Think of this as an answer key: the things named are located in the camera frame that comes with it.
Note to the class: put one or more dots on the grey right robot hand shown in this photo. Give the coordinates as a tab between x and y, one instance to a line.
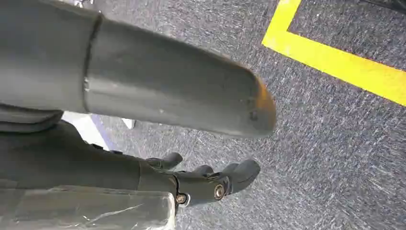
165	85

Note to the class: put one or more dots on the yellow tape strip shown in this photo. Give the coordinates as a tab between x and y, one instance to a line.
336	62

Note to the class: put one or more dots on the grey plastic-wrapped block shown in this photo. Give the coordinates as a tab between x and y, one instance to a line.
85	211

